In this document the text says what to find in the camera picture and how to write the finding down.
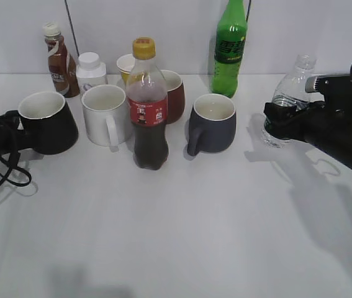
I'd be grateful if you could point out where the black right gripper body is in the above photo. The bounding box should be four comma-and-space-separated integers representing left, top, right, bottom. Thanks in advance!
304, 75, 352, 169

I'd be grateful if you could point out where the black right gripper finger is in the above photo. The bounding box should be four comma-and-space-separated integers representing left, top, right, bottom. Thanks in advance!
264, 102, 311, 140

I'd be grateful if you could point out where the clear cestbon water bottle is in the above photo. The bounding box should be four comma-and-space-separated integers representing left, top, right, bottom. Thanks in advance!
261, 54, 317, 148

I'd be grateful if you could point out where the black ceramic mug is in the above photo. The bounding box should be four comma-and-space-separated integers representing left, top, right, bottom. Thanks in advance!
5, 91, 79, 155

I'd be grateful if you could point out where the yellow paper cup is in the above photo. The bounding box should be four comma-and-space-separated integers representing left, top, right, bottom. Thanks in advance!
116, 53, 135, 85

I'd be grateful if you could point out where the dark blue ceramic mug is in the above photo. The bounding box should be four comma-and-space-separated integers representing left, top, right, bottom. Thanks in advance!
187, 94, 237, 156

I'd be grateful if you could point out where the brown coffee drink bottle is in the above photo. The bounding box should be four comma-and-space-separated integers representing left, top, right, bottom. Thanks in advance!
43, 22, 80, 98

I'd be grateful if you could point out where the green sprite bottle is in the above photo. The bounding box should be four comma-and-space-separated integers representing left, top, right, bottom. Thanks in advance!
211, 0, 248, 98

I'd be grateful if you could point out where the white ceramic mug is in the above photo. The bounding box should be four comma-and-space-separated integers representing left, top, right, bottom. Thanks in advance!
81, 84, 133, 147

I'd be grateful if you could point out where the red ceramic mug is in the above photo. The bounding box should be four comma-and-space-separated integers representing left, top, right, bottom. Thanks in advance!
161, 70, 186, 124

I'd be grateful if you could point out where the white plastic jar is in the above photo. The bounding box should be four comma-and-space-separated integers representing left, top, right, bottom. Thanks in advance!
76, 52, 107, 95

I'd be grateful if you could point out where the cola bottle yellow cap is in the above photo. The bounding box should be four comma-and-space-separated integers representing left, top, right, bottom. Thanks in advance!
126, 37, 169, 170

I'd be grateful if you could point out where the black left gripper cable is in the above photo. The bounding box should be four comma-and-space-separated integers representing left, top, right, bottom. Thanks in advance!
0, 117, 32, 203

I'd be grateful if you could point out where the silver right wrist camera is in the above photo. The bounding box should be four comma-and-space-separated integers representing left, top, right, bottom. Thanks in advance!
305, 76, 318, 93

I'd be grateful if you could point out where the black cable left wall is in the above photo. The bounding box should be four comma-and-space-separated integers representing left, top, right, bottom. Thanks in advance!
64, 0, 80, 56

